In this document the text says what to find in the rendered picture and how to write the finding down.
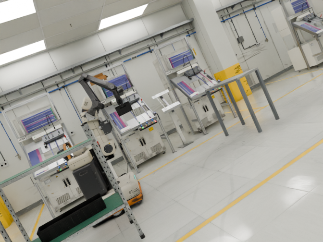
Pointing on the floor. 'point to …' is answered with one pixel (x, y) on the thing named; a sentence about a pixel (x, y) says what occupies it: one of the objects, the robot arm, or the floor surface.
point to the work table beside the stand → (243, 98)
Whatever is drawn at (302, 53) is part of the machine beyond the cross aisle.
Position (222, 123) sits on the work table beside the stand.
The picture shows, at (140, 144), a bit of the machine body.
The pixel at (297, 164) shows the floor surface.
